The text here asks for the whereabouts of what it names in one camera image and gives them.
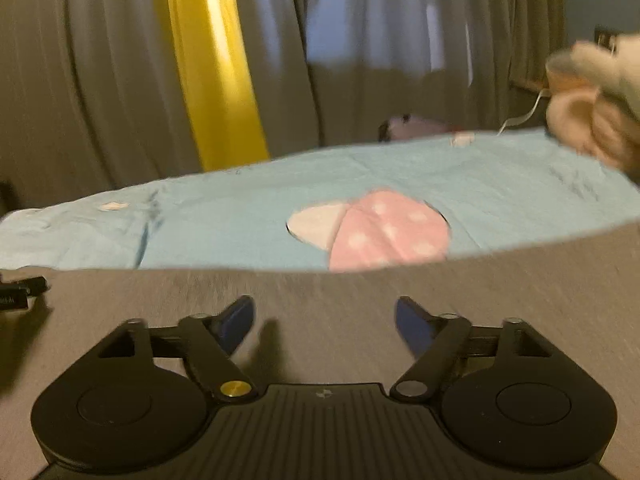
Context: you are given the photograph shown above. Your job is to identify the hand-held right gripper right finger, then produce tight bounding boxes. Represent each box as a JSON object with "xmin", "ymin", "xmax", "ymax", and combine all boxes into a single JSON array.
[{"xmin": 389, "ymin": 296, "xmax": 544, "ymax": 404}]

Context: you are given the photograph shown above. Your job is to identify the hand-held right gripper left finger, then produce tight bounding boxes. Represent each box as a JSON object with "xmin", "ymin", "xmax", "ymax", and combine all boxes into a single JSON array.
[{"xmin": 98, "ymin": 295, "xmax": 259, "ymax": 404}]

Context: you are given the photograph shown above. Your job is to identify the grey pants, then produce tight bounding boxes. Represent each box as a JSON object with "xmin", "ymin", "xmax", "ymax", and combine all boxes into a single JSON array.
[{"xmin": 0, "ymin": 214, "xmax": 640, "ymax": 480}]

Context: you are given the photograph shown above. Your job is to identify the blue mushroom print bed sheet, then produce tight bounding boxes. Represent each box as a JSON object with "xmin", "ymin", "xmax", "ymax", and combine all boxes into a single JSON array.
[{"xmin": 0, "ymin": 127, "xmax": 640, "ymax": 274}]

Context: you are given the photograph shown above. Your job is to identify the purple bag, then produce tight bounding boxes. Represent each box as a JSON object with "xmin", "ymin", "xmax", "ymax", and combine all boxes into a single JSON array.
[{"xmin": 377, "ymin": 114, "xmax": 452, "ymax": 144}]

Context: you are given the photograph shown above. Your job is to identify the grey curtain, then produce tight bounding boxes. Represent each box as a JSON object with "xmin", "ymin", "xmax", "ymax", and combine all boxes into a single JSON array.
[
  {"xmin": 290, "ymin": 0, "xmax": 568, "ymax": 147},
  {"xmin": 0, "ymin": 0, "xmax": 323, "ymax": 213}
]

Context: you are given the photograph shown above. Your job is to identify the yellow curtain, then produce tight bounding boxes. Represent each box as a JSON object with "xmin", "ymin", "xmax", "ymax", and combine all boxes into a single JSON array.
[{"xmin": 162, "ymin": 0, "xmax": 271, "ymax": 172}]

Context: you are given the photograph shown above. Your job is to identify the pink plush pillow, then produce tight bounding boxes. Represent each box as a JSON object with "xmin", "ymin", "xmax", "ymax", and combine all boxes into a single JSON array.
[{"xmin": 544, "ymin": 85, "xmax": 640, "ymax": 182}]

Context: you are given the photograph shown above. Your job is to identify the white cable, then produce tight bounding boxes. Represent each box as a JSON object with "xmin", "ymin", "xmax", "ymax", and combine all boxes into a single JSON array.
[{"xmin": 497, "ymin": 87, "xmax": 552, "ymax": 136}]

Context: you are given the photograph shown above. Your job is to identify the dark wall socket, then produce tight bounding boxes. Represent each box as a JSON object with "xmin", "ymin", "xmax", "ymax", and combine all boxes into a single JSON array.
[{"xmin": 593, "ymin": 26, "xmax": 619, "ymax": 52}]

